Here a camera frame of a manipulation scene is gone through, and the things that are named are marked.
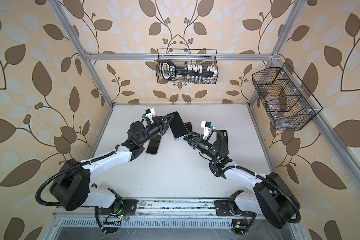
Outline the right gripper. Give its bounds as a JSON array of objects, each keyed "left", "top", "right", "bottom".
[{"left": 183, "top": 131, "right": 218, "bottom": 163}]

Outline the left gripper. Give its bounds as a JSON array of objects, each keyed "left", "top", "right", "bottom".
[{"left": 137, "top": 112, "right": 172, "bottom": 146}]

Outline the purple phone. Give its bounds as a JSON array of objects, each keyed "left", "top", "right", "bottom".
[{"left": 185, "top": 122, "right": 193, "bottom": 132}]

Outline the black phone case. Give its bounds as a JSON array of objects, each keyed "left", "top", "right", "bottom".
[{"left": 219, "top": 130, "right": 228, "bottom": 144}]

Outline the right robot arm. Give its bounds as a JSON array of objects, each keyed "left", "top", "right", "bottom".
[{"left": 185, "top": 130, "right": 302, "bottom": 229}]

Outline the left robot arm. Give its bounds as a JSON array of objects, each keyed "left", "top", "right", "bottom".
[{"left": 47, "top": 114, "right": 174, "bottom": 211}]

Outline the black tool in basket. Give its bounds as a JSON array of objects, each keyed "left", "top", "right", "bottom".
[{"left": 157, "top": 60, "right": 219, "bottom": 80}]

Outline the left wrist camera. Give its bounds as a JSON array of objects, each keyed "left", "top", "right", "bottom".
[{"left": 143, "top": 109, "right": 156, "bottom": 123}]

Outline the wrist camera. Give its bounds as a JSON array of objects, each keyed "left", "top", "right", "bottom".
[
  {"left": 143, "top": 109, "right": 156, "bottom": 123},
  {"left": 201, "top": 121, "right": 215, "bottom": 140}
]

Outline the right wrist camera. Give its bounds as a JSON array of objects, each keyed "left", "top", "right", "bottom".
[{"left": 201, "top": 121, "right": 215, "bottom": 140}]

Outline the back wire basket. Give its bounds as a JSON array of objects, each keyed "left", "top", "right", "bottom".
[{"left": 156, "top": 48, "right": 219, "bottom": 85}]

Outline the wire basket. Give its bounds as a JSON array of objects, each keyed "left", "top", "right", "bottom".
[
  {"left": 252, "top": 63, "right": 323, "bottom": 131},
  {"left": 156, "top": 48, "right": 219, "bottom": 85}
]

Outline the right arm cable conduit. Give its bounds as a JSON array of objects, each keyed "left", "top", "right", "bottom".
[{"left": 211, "top": 129, "right": 301, "bottom": 224}]

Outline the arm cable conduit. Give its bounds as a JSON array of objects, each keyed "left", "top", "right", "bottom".
[
  {"left": 211, "top": 129, "right": 301, "bottom": 224},
  {"left": 35, "top": 146, "right": 121, "bottom": 207}
]

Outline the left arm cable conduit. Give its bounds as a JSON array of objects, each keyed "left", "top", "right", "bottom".
[{"left": 35, "top": 146, "right": 121, "bottom": 207}]

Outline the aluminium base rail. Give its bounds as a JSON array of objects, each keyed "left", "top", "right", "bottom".
[{"left": 52, "top": 197, "right": 301, "bottom": 220}]

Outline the right wire basket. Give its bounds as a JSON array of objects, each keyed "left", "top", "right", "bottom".
[{"left": 252, "top": 63, "right": 323, "bottom": 131}]

